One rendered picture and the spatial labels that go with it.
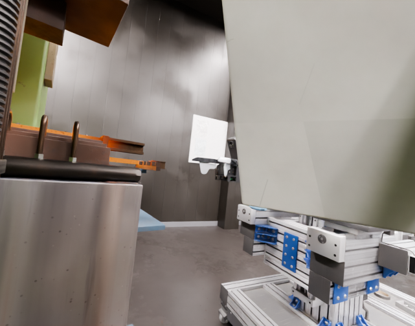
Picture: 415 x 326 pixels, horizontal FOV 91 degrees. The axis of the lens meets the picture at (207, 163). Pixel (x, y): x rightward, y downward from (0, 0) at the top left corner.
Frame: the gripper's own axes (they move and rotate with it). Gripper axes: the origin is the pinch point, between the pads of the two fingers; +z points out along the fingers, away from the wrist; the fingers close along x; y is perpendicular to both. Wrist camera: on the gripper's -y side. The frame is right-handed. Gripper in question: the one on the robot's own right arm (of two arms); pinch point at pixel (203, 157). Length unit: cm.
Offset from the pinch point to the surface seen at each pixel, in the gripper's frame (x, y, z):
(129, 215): -16.0, 14.3, 26.7
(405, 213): -52, 6, 17
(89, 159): -12.5, 4.5, 34.0
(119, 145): -0.7, 0.3, 26.5
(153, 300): 84, 100, -28
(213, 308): 57, 100, -62
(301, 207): -45.3, 7.2, 19.6
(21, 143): -12.5, 3.2, 43.6
